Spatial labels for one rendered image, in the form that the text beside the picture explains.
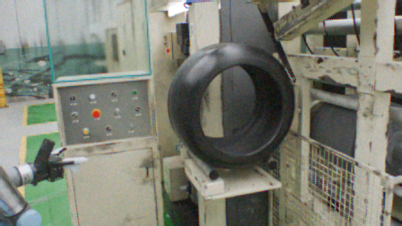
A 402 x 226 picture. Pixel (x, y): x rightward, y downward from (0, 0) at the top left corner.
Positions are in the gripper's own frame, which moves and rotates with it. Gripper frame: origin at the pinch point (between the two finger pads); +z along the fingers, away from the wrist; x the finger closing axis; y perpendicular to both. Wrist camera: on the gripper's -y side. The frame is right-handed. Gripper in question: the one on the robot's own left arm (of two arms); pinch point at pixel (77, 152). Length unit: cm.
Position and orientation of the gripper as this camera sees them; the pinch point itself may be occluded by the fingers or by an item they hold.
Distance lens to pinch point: 149.3
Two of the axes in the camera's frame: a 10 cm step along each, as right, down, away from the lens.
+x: 7.8, 2.3, -5.8
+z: 6.2, -1.9, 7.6
